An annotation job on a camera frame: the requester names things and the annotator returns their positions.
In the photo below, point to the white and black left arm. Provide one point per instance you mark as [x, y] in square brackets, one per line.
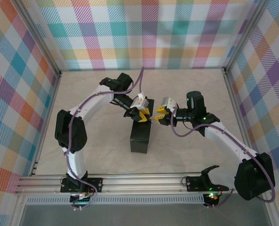
[76, 162]

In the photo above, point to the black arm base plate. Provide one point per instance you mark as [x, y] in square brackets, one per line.
[193, 183]
[96, 183]

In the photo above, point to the dark painting print pad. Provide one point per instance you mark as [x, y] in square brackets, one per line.
[140, 136]

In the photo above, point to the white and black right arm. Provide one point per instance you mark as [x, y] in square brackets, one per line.
[224, 139]

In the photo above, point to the aluminium frame post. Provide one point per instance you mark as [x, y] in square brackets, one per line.
[38, 35]
[18, 212]
[248, 30]
[271, 214]

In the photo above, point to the small metal padlock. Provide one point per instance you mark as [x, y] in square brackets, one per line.
[151, 118]

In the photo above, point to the aluminium frame rail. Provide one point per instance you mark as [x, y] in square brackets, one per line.
[47, 122]
[236, 106]
[141, 182]

